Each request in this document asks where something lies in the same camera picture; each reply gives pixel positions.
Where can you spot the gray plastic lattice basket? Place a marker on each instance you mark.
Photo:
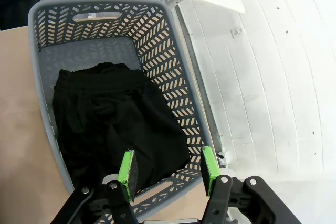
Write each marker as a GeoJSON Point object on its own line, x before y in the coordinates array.
{"type": "Point", "coordinates": [157, 51]}

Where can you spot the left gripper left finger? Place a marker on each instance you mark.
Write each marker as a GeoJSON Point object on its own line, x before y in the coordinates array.
{"type": "Point", "coordinates": [128, 171]}

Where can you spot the white table leg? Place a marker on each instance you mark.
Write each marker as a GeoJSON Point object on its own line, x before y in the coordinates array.
{"type": "Point", "coordinates": [172, 1]}

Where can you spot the aluminium table frame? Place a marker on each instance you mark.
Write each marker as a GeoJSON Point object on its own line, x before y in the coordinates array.
{"type": "Point", "coordinates": [200, 85]}

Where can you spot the black shorts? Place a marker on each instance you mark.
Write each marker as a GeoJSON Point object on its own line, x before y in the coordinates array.
{"type": "Point", "coordinates": [110, 119]}

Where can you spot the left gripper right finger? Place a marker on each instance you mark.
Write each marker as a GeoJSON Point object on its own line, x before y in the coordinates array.
{"type": "Point", "coordinates": [211, 166]}

